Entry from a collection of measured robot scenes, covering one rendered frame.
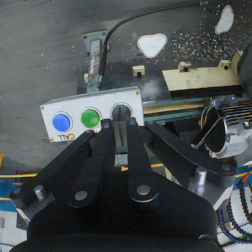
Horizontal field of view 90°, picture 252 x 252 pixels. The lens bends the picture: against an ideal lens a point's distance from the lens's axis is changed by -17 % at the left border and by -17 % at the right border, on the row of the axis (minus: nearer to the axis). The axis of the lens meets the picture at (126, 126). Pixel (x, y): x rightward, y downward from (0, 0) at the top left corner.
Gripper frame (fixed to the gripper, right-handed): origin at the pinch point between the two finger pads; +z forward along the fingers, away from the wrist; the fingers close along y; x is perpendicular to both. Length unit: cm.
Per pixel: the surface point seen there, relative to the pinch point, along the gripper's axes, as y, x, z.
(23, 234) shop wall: -432, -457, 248
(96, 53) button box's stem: -4.6, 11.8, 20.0
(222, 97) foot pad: 32.1, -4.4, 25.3
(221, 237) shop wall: 258, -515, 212
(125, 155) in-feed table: -4, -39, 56
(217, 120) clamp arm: 24.7, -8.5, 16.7
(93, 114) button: -4.3, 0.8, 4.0
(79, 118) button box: -7.0, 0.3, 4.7
